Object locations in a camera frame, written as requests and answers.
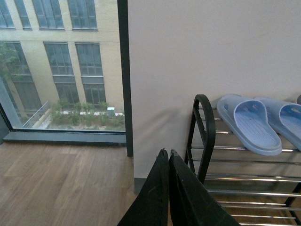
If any light blue slipper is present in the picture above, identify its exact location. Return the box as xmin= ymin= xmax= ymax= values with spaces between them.
xmin=255 ymin=97 xmax=301 ymax=150
xmin=217 ymin=94 xmax=282 ymax=156

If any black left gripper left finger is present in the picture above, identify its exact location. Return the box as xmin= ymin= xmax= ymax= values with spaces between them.
xmin=118 ymin=149 xmax=169 ymax=226

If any black metal shoe rack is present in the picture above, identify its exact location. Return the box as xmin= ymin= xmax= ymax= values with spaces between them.
xmin=184 ymin=94 xmax=301 ymax=226

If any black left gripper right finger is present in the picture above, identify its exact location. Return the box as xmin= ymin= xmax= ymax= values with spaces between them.
xmin=169 ymin=150 xmax=239 ymax=226

